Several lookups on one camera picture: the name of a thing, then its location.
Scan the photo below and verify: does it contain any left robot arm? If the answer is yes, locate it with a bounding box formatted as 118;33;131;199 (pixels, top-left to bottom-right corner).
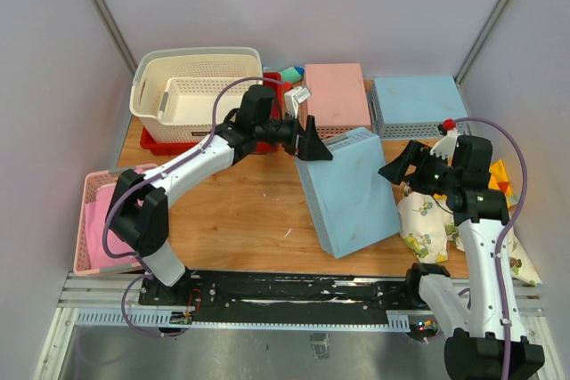
102;77;333;305

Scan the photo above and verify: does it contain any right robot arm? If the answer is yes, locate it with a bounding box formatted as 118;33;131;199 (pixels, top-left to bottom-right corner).
379;135;545;379

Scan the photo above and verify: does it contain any green blue soft toy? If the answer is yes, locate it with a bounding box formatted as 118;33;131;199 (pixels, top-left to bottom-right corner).
279;66;305;85

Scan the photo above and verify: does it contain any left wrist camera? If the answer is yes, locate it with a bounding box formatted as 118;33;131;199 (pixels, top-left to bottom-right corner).
283;85;311;117

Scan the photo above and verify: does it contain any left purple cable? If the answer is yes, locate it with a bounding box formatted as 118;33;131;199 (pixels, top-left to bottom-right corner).
102;76;286;339

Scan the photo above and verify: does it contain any pink basket with towels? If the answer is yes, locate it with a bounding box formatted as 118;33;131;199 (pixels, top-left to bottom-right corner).
72;163;159;277

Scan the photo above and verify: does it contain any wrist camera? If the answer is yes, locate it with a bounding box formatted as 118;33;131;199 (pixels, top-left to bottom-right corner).
430;118;460;160
283;85;311;117

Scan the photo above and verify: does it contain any purple cable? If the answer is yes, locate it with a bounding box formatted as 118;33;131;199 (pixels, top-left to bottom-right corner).
102;76;286;339
453;117;529;380

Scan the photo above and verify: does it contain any small cream basket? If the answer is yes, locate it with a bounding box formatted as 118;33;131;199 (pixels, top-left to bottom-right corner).
158;77;234;125

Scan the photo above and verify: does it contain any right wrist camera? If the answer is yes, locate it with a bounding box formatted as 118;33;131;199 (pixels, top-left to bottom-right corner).
430;118;460;160

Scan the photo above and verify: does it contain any printed white yellow cloth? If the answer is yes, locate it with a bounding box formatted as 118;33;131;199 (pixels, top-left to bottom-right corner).
397;186;542;287

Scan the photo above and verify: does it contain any red tray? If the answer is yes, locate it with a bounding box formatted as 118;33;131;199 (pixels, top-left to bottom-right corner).
140;72;293;156

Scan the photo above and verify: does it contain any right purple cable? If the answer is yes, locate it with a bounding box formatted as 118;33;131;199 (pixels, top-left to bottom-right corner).
453;117;529;380

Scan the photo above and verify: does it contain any grey cable duct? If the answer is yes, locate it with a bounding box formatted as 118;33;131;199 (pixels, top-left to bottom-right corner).
76;309;411;333

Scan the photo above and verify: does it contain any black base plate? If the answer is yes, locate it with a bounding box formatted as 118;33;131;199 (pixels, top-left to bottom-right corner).
138;271;429;321

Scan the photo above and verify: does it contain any large cream basket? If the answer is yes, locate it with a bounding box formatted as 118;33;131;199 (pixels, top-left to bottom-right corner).
130;46;263;143

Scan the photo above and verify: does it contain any pink towel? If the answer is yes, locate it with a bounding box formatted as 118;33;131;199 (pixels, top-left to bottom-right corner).
84;167;148;269

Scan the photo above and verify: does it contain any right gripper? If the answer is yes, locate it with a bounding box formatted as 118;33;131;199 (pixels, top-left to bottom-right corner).
379;140;460;196

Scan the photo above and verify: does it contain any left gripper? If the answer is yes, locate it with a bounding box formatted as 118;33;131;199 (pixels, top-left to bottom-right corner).
256;109;333;161

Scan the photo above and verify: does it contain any blue perforated basket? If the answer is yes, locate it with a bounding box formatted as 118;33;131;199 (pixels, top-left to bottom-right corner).
367;76;468;140
295;127;400;259

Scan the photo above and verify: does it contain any pink perforated basket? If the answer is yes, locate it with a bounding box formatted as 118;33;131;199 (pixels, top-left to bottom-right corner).
304;63;371;140

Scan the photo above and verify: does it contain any aluminium frame rail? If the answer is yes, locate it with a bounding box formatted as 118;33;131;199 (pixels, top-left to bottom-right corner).
55;271;148;308

